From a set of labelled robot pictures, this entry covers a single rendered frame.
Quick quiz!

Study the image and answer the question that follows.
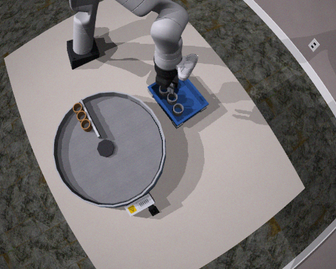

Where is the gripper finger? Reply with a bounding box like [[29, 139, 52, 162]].
[[172, 75, 179, 88], [167, 83, 175, 94]]

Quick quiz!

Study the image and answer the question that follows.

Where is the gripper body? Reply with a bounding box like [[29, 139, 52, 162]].
[[154, 52, 198, 88]]

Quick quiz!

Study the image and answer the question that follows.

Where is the bronze bushing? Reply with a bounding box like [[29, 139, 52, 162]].
[[77, 111, 88, 123], [73, 103, 84, 114], [80, 119, 93, 132]]

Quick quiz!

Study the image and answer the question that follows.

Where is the grey metal bushing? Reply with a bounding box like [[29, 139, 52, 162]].
[[167, 93, 178, 105], [159, 86, 169, 97], [173, 104, 183, 116]]

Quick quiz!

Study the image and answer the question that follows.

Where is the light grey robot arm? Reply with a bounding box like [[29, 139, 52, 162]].
[[69, 0, 189, 60]]

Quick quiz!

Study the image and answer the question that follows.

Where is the blue square tray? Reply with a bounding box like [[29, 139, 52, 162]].
[[148, 79, 209, 129]]

